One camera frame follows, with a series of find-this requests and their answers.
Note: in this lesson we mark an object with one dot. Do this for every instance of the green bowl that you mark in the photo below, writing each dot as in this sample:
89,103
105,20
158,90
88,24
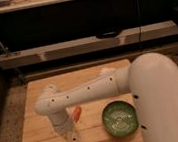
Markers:
119,119

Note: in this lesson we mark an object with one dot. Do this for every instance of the wooden low shelf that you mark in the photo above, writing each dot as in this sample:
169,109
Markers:
87,45

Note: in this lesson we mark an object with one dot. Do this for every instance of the black round object on shelf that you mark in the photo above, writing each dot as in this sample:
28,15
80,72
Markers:
108,34

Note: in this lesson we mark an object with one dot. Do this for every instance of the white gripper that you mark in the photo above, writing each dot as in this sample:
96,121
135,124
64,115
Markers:
62,122

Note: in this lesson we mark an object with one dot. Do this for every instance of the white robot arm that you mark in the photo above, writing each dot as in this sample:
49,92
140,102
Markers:
152,79

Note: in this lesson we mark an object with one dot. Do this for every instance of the orange carrot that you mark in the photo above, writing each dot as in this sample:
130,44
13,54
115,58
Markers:
76,113

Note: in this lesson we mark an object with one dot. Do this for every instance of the white plastic bottle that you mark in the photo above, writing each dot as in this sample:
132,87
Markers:
73,135

